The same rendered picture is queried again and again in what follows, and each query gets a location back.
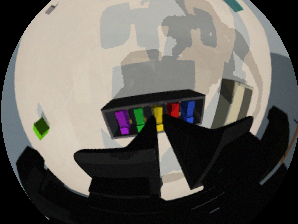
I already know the red fuse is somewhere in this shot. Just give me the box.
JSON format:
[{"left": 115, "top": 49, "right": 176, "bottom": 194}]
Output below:
[{"left": 166, "top": 103, "right": 178, "bottom": 117}]

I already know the small green block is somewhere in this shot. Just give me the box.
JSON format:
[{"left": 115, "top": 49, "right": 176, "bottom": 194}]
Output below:
[{"left": 32, "top": 117, "right": 49, "bottom": 140}]

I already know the teal rectangular block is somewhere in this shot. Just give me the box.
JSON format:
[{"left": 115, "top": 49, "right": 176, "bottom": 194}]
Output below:
[{"left": 223, "top": 0, "right": 243, "bottom": 12}]

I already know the green fuse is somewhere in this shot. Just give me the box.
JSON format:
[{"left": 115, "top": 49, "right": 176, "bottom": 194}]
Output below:
[{"left": 133, "top": 107, "right": 145, "bottom": 132}]

